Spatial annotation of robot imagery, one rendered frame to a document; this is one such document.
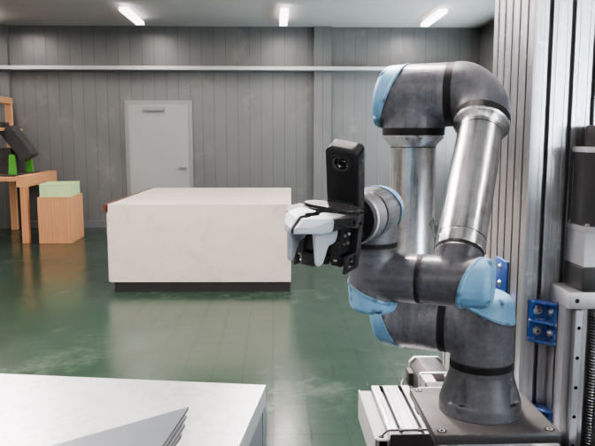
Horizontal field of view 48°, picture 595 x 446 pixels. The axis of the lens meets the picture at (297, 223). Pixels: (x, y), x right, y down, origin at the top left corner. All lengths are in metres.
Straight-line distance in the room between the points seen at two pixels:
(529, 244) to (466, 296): 0.48
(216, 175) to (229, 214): 5.02
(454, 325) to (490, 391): 0.13
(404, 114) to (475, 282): 0.38
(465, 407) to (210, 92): 10.66
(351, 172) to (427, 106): 0.40
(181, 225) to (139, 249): 0.49
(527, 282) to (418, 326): 0.29
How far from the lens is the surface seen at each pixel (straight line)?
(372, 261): 1.01
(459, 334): 1.26
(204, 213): 6.73
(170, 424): 1.19
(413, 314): 1.27
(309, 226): 0.75
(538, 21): 1.45
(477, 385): 1.28
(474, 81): 1.21
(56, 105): 12.22
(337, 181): 0.88
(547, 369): 1.52
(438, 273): 0.99
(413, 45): 11.98
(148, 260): 6.90
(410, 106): 1.23
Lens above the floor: 1.55
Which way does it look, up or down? 7 degrees down
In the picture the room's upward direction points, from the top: straight up
